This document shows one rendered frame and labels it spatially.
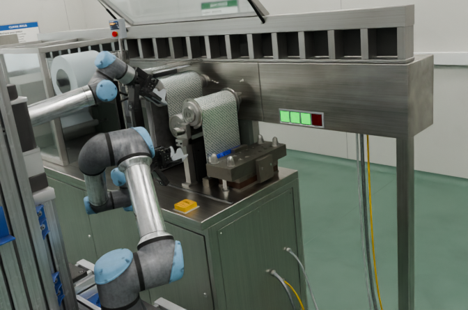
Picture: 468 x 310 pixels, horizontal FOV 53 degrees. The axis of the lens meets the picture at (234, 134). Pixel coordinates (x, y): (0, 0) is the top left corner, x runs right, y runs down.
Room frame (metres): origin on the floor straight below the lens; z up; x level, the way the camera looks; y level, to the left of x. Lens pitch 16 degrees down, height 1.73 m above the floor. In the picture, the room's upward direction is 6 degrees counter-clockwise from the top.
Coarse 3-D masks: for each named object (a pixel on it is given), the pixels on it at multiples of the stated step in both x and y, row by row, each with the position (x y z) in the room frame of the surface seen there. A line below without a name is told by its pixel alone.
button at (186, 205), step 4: (184, 200) 1.92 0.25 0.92; (188, 200) 1.91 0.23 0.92; (176, 204) 1.88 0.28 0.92; (180, 204) 1.87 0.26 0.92; (184, 204) 1.87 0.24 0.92; (188, 204) 1.87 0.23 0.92; (192, 204) 1.87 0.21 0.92; (196, 204) 1.88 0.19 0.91; (176, 208) 1.87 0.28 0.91; (180, 208) 1.85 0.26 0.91; (184, 208) 1.84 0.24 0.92; (188, 208) 1.85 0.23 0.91; (192, 208) 1.86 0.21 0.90
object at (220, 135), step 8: (216, 120) 2.19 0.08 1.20; (224, 120) 2.22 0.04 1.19; (232, 120) 2.26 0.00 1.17; (208, 128) 2.15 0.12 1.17; (216, 128) 2.18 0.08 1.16; (224, 128) 2.22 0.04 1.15; (232, 128) 2.26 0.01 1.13; (208, 136) 2.14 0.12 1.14; (216, 136) 2.18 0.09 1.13; (224, 136) 2.22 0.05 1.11; (232, 136) 2.25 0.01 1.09; (208, 144) 2.14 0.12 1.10; (216, 144) 2.17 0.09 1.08; (224, 144) 2.21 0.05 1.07; (232, 144) 2.25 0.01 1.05; (208, 152) 2.13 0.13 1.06; (216, 152) 2.17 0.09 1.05
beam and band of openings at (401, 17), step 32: (64, 32) 3.61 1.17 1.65; (96, 32) 3.30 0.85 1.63; (128, 32) 3.03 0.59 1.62; (160, 32) 2.80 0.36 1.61; (192, 32) 2.61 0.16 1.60; (224, 32) 2.43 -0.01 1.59; (256, 32) 2.28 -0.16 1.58; (288, 32) 2.24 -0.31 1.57; (320, 32) 2.12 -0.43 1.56; (352, 32) 2.00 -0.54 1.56; (384, 32) 1.90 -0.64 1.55
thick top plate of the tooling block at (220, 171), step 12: (252, 144) 2.29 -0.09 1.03; (264, 144) 2.26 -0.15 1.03; (240, 156) 2.12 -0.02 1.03; (252, 156) 2.10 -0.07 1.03; (276, 156) 2.18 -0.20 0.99; (216, 168) 2.02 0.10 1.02; (228, 168) 1.97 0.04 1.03; (240, 168) 2.00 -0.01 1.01; (252, 168) 2.05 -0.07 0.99; (228, 180) 1.97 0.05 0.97
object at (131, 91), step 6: (132, 84) 1.93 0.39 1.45; (138, 84) 1.93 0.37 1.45; (132, 90) 1.93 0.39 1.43; (138, 90) 1.93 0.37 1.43; (132, 96) 1.92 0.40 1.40; (138, 96) 1.93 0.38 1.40; (132, 102) 1.92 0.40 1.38; (138, 102) 1.92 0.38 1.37; (132, 108) 1.91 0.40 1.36; (138, 108) 1.92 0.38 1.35
